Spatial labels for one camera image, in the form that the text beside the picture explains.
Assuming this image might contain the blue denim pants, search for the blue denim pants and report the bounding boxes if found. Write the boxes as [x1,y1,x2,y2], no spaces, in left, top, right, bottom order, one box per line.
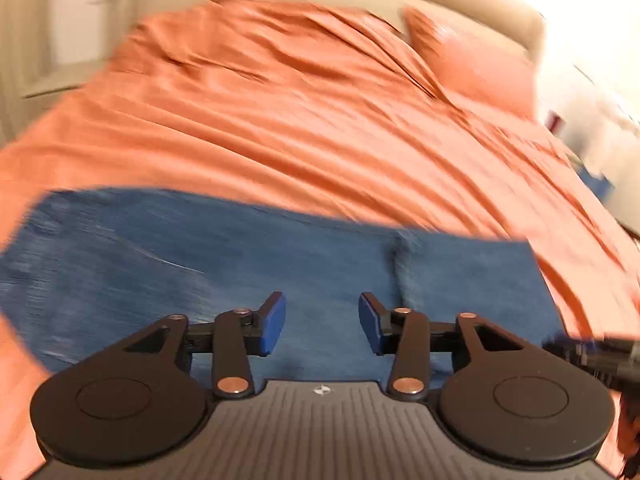
[0,186,571,392]

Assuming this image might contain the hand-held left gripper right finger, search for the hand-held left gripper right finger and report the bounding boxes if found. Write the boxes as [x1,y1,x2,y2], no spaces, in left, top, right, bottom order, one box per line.
[358,291,527,397]

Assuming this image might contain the orange duvet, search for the orange duvet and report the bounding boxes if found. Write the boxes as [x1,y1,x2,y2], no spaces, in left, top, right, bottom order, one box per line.
[0,0,640,480]

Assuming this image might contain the orange pillow with white print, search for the orange pillow with white print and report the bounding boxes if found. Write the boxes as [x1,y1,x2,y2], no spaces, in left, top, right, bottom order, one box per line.
[402,4,540,120]

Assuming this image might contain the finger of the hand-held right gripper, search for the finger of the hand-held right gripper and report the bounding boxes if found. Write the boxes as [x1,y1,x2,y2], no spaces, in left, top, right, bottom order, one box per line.
[541,336,603,377]

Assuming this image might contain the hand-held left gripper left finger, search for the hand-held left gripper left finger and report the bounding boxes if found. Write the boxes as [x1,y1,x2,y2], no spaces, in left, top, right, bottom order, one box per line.
[122,291,288,397]

